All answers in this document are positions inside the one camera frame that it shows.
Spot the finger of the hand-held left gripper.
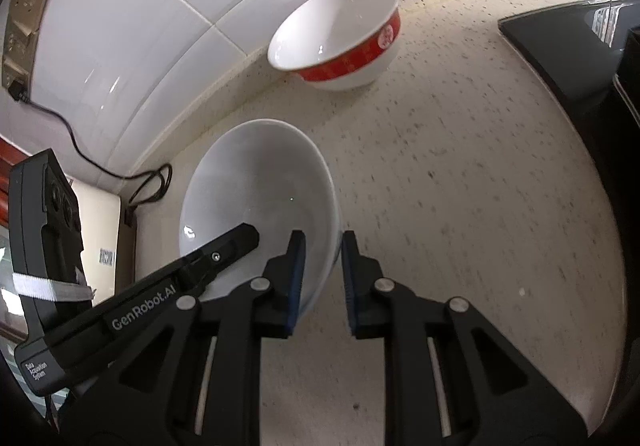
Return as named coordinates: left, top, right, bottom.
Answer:
left=177, top=222, right=261, bottom=299

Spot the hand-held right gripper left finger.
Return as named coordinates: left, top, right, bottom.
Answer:
left=57, top=229, right=307, bottom=446

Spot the black glass cooktop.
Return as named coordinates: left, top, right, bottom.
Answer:
left=497, top=0, right=640, bottom=247

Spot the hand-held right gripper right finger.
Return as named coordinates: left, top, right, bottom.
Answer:
left=341, top=229, right=586, bottom=446

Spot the black power cable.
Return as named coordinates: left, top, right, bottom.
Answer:
left=9, top=79, right=173, bottom=227

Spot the plain white bowl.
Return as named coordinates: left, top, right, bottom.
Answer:
left=179, top=119, right=343, bottom=322

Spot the red-brown wooden frame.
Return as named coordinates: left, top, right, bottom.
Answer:
left=0, top=136, right=32, bottom=227

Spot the white bowl with red band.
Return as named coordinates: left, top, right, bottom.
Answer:
left=267, top=0, right=402, bottom=92

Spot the gold wall socket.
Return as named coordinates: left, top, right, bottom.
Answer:
left=0, top=0, right=55, bottom=90

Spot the cream kitchen appliance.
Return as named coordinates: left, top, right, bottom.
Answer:
left=65, top=179, right=136, bottom=304

